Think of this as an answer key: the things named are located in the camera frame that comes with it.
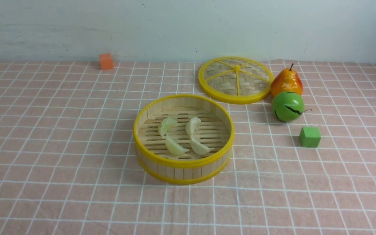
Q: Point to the pale green dumpling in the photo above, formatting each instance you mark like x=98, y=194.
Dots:
x=165, y=125

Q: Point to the white dumpling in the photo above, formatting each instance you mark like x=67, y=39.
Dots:
x=199, y=148

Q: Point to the yellow-rimmed bamboo steamer tray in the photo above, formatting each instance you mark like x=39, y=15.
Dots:
x=216, y=130

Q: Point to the yellow woven steamer lid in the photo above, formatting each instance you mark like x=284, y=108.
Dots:
x=235, y=80

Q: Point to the orange foam cube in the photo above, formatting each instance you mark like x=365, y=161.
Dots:
x=106, y=61

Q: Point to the green toy apple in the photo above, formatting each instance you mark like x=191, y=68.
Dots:
x=288, y=106

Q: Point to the orange yellow toy pear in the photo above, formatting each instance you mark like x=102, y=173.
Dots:
x=287, y=81

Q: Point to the green foam cube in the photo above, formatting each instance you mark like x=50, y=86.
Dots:
x=310, y=137

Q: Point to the pink checked tablecloth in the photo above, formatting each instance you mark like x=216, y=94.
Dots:
x=68, y=167

